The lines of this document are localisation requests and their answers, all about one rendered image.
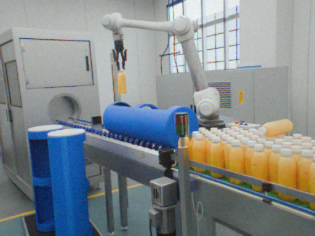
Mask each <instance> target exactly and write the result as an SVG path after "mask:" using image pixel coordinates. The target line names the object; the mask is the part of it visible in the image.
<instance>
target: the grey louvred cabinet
mask: <svg viewBox="0 0 315 236"><path fill-rule="evenodd" d="M204 74H205V78H206V81H207V83H208V87H210V88H216V89H217V90H218V93H219V95H220V110H219V115H222V116H226V117H231V118H234V119H239V120H243V121H244V123H245V124H258V125H264V124H266V123H268V122H272V121H277V120H281V119H288V78H289V67H288V66H281V67H272V68H254V69H239V70H230V71H207V72H204ZM155 77H156V101H157V107H158V108H159V109H160V110H168V109H169V108H171V107H173V106H186V107H189V108H190V109H192V110H193V111H194V112H195V114H196V115H197V116H200V115H199V114H198V113H197V111H196V106H195V101H194V97H193V95H194V93H195V88H194V85H193V81H192V79H191V75H190V73H183V74H161V75H156V76H155Z"/></svg>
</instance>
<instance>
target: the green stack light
mask: <svg viewBox="0 0 315 236"><path fill-rule="evenodd" d="M175 134H176V135H189V123H188V124H184V125H177V124H175Z"/></svg>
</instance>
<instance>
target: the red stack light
mask: <svg viewBox="0 0 315 236"><path fill-rule="evenodd" d="M188 123H189V117H188V115H186V116H176V115H175V124H177V125H184V124H188Z"/></svg>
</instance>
